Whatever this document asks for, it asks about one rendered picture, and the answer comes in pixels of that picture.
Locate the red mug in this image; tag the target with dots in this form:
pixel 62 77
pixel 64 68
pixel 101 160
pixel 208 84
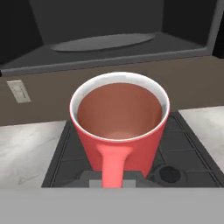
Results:
pixel 116 151

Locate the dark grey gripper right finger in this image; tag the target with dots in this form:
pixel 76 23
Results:
pixel 134 179

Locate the grey microwave turntable plate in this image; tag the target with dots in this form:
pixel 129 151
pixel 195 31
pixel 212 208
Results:
pixel 102 42

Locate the black hob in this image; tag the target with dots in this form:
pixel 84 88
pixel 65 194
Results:
pixel 180 151

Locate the white wall socket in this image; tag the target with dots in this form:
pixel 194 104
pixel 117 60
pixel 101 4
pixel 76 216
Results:
pixel 19 91

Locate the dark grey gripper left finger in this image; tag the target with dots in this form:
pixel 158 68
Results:
pixel 87 180

